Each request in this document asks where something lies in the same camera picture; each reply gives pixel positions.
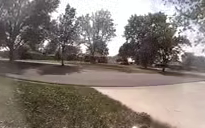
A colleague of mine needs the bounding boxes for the low building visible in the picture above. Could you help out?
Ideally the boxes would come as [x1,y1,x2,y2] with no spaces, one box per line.
[84,53,110,64]

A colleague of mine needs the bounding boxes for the grey asphalt road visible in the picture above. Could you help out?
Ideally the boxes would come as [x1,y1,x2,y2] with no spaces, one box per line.
[4,65,205,88]

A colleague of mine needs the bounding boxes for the tall leafy tree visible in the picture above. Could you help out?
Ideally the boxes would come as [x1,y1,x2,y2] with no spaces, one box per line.
[76,8,117,64]

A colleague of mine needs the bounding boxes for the slim young tree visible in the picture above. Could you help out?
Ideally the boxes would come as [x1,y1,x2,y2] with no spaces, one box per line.
[48,3,80,67]

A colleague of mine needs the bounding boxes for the dense dark tree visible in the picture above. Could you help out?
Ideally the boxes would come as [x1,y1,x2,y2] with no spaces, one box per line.
[118,12,192,73]

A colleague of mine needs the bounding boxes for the grass lawn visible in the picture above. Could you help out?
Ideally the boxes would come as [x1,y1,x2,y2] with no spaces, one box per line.
[0,73,173,128]

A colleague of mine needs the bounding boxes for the pale concrete driveway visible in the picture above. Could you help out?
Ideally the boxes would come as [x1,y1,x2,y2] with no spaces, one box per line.
[91,80,205,128]

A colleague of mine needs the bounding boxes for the large broad tree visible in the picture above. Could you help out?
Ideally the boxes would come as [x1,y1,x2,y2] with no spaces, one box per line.
[0,0,61,63]

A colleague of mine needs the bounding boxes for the overhanging tree branches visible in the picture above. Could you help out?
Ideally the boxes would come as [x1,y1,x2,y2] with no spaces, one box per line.
[162,0,205,58]

